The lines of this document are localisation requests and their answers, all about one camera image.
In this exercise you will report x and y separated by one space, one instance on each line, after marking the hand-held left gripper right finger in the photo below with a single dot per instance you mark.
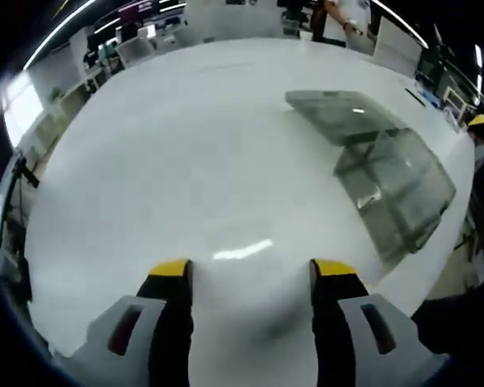
347 342

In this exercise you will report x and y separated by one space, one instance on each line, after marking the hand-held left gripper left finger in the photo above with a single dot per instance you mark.
145 342

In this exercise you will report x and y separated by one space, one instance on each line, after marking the clear plastic guide fixture box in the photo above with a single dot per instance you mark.
407 201

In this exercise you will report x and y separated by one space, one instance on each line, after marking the blue flat packet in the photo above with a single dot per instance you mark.
429 98

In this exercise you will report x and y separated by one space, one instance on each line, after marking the black pen on table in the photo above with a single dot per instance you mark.
414 96

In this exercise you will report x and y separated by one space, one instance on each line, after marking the person's dark clothing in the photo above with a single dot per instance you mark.
460 318

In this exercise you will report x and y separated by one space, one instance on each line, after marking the white desktop monitor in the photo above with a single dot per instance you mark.
397 46

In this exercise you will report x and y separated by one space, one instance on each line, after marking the white paper cup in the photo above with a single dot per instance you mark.
305 35

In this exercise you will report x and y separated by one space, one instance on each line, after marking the potted plant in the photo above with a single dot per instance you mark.
55 94

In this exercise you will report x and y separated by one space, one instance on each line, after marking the red wall screen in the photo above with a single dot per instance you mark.
132 14

